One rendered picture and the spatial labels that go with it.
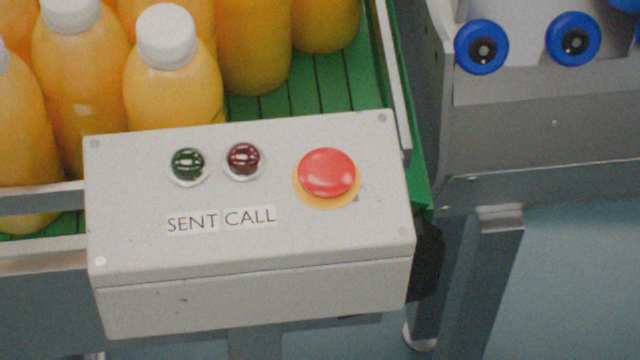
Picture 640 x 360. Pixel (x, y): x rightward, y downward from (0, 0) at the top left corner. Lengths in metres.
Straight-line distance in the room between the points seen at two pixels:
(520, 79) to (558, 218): 1.03
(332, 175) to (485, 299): 0.71
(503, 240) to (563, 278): 0.69
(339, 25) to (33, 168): 0.29
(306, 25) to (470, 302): 0.52
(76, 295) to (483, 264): 0.51
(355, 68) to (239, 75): 0.11
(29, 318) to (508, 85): 0.44
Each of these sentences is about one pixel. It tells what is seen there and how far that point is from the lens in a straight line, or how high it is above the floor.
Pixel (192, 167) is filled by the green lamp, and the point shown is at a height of 1.11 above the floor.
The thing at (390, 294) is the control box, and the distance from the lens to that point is 0.87.
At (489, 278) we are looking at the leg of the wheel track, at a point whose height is 0.52.
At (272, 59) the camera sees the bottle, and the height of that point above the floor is 0.95.
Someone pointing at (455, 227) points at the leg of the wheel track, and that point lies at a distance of 1.64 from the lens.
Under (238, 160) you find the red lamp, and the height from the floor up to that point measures 1.11.
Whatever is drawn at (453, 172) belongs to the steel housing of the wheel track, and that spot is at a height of 0.83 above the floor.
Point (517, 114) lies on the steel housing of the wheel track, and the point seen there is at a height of 0.89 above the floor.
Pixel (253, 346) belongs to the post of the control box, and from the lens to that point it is 0.99.
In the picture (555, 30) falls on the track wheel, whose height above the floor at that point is 0.97.
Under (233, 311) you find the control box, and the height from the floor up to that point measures 1.03.
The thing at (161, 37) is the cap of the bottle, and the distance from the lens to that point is 0.88.
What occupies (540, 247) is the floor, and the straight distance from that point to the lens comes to 2.08.
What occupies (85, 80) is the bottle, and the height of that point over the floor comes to 1.05.
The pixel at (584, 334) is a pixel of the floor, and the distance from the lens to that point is 2.03.
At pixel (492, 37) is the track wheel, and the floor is 0.97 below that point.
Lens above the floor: 1.81
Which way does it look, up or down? 59 degrees down
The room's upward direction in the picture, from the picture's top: 3 degrees clockwise
